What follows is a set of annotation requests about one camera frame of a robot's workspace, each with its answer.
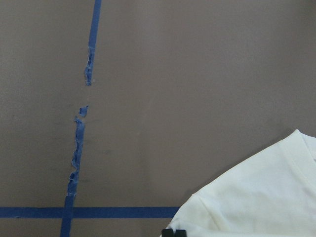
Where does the cream long-sleeve cat shirt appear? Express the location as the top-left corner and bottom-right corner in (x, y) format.
(168, 130), (316, 237)

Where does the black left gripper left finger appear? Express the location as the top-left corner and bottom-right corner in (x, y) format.
(161, 229), (174, 237)

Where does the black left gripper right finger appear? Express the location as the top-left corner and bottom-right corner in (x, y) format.
(175, 230), (187, 237)

